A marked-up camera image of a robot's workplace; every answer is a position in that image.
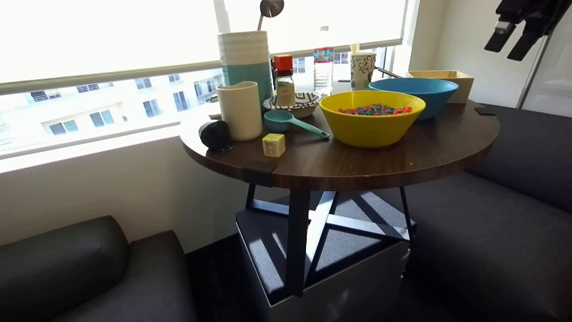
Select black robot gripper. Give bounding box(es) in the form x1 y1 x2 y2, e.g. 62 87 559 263
482 0 572 62

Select blue bowl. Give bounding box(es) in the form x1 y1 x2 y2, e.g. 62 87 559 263
366 77 461 123

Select yellow bowl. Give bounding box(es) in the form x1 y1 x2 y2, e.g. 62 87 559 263
318 87 427 150

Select light wooden box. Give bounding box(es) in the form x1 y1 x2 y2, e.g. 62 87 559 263
407 68 475 107

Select patterned paper cup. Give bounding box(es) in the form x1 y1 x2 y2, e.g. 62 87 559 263
348 50 379 91

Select colourful candies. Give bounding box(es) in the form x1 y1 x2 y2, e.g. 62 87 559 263
338 102 415 118

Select clear water bottle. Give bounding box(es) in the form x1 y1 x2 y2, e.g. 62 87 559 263
311 23 336 94

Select dark grey fabric sofa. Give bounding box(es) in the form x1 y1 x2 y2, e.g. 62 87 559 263
404 103 572 322

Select patterned shallow dish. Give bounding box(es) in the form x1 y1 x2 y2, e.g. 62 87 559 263
261 89 322 119

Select red lidded jar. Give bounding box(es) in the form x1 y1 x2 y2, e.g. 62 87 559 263
272 53 295 82

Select small beige jar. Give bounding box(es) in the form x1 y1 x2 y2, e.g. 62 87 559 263
273 77 298 107

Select metal ladle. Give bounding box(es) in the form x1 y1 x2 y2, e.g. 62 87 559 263
255 0 286 32

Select teal measuring scoop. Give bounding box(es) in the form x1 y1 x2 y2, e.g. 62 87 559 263
263 109 331 143

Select yellow cube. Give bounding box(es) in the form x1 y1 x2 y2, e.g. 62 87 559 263
261 132 288 159

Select white and teal canister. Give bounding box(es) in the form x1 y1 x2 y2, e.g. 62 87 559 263
216 28 275 111

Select cream cylindrical cup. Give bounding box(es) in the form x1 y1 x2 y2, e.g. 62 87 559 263
216 80 264 143

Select black round object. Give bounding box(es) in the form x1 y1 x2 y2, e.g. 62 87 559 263
198 118 236 152

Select black leather sofa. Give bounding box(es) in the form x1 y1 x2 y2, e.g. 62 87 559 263
0 214 200 322

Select white window frame post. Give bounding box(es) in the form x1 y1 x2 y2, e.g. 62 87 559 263
211 0 232 34

